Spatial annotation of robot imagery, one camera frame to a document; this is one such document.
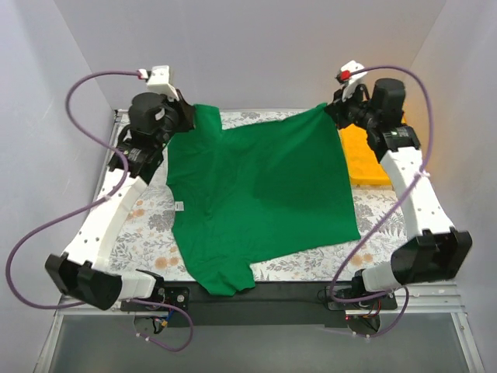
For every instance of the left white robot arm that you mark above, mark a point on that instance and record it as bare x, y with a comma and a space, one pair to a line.
82, 270

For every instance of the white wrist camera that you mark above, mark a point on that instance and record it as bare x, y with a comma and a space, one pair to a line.
350, 76
158, 81

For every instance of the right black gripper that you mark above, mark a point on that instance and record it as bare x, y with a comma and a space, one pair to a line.
336, 109

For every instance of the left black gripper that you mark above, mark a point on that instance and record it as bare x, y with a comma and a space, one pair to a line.
186, 115

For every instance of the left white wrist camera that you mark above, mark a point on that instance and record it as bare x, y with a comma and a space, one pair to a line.
158, 81

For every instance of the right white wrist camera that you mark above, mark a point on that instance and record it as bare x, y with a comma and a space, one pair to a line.
350, 76

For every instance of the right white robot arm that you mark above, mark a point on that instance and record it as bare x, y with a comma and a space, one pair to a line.
435, 249

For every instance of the aluminium frame rail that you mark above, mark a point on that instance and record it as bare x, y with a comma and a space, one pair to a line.
277, 327

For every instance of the yellow plastic tray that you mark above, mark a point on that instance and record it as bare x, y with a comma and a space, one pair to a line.
363, 167

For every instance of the green t shirt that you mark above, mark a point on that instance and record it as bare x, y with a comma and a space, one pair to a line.
255, 193

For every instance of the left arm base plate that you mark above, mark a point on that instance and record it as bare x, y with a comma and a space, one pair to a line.
174, 295

